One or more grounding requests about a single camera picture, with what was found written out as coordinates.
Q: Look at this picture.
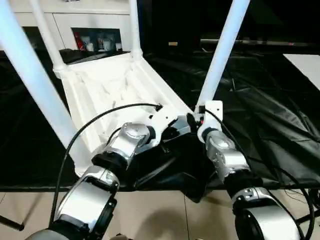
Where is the white plastic table top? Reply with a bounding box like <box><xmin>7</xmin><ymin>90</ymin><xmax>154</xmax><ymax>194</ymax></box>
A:
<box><xmin>53</xmin><ymin>49</ymin><xmax>195</xmax><ymax>178</ymax></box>

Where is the black work mat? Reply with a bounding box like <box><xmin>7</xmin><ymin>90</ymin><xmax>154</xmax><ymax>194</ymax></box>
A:
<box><xmin>0</xmin><ymin>48</ymin><xmax>320</xmax><ymax>203</ymax></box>

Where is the dark metal rod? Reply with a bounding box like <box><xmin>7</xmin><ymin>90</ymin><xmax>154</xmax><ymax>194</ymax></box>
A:
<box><xmin>199</xmin><ymin>38</ymin><xmax>320</xmax><ymax>49</ymax></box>

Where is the black case with gold label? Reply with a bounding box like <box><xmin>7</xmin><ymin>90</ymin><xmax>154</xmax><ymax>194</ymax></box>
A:
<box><xmin>143</xmin><ymin>0</ymin><xmax>203</xmax><ymax>56</ymax></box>

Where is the white flat board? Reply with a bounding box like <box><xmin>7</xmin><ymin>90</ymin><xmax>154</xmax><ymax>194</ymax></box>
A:
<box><xmin>282</xmin><ymin>53</ymin><xmax>320</xmax><ymax>91</ymax></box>

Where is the black metal stand leg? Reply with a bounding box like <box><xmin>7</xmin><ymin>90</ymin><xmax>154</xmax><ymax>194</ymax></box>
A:
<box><xmin>296</xmin><ymin>212</ymin><xmax>320</xmax><ymax>226</ymax></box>
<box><xmin>0</xmin><ymin>214</ymin><xmax>26</xmax><ymax>231</ymax></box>

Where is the white glass-door cabinet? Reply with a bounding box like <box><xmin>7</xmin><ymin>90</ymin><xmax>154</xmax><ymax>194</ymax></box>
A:
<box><xmin>0</xmin><ymin>0</ymin><xmax>132</xmax><ymax>55</ymax></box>

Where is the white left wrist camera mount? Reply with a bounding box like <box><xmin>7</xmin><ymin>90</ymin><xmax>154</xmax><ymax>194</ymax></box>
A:
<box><xmin>147</xmin><ymin>106</ymin><xmax>181</xmax><ymax>147</ymax></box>

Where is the black floor cable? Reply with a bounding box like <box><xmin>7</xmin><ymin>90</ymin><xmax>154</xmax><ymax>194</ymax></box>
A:
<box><xmin>307</xmin><ymin>187</ymin><xmax>320</xmax><ymax>209</ymax></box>

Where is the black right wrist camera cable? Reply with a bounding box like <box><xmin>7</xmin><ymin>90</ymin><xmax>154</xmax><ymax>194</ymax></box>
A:
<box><xmin>204</xmin><ymin>107</ymin><xmax>316</xmax><ymax>240</ymax></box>

